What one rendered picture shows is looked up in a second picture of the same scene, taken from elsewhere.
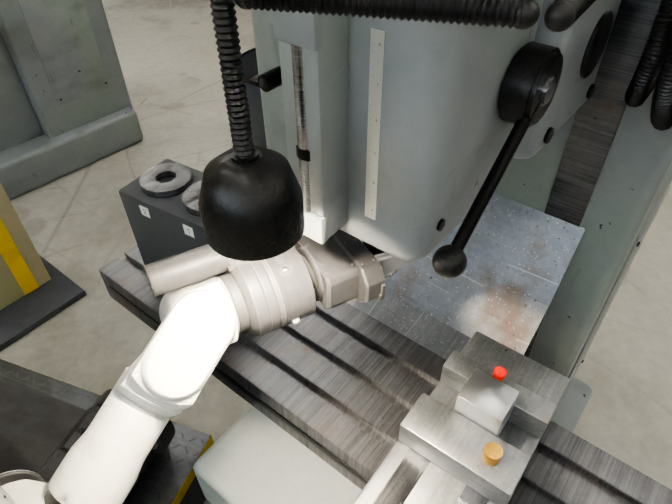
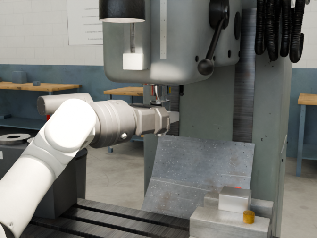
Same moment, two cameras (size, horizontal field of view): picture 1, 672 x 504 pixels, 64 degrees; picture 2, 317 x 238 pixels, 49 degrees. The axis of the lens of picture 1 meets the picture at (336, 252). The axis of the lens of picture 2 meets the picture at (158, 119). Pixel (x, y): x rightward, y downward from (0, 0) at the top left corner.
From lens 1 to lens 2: 0.42 m
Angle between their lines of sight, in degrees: 35
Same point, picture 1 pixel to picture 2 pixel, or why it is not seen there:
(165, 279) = (52, 101)
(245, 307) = (97, 119)
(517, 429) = not seen: hidden behind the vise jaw
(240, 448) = not seen: outside the picture
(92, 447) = (7, 182)
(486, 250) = (207, 170)
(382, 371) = (164, 231)
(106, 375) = not seen: outside the picture
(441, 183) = (195, 32)
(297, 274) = (124, 106)
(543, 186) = (228, 126)
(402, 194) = (179, 36)
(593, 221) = (257, 138)
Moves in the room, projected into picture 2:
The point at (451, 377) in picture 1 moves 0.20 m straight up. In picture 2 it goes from (210, 203) to (213, 117)
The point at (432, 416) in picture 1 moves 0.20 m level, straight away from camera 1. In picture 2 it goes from (207, 212) to (200, 178)
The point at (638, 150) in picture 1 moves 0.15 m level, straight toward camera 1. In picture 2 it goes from (266, 92) to (265, 98)
